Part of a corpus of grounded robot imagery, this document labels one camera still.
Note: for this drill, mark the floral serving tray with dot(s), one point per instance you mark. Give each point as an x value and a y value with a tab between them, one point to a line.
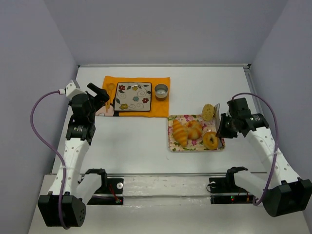
193	144

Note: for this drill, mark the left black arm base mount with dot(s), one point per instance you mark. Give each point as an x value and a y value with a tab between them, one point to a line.
109	195

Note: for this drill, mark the twisted golden bread roll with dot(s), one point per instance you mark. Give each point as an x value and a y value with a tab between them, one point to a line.
194	130

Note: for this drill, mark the orange cloth placemat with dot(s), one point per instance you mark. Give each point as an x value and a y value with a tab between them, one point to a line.
158	108

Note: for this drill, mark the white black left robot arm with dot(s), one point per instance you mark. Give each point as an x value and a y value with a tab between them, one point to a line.
65	204

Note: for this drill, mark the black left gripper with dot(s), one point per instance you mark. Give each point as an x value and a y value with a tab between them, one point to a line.
96	98

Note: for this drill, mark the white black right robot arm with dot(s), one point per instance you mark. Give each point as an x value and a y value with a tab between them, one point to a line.
284	191

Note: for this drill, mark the golden bagel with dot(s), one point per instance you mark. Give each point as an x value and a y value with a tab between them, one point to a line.
210	141

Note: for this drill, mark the small metal cup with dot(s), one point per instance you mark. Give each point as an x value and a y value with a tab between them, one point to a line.
161	92

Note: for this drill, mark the aluminium front rail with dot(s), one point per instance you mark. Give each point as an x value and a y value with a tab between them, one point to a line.
166	174

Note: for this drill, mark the square floral ceramic plate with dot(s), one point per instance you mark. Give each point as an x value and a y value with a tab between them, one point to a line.
133	97

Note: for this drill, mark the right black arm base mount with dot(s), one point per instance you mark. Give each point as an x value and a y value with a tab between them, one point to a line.
222	193

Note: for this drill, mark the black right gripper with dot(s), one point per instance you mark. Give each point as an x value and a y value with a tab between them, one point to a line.
225	125

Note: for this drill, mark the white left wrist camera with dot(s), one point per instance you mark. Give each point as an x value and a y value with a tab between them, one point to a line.
72	89

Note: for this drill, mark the metal tongs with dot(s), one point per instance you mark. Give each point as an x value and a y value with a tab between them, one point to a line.
217	125

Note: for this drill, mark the striped croissant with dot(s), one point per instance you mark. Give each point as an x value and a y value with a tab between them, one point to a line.
180	133

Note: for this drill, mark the green speckled bread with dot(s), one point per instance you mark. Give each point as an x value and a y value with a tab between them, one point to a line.
208	112

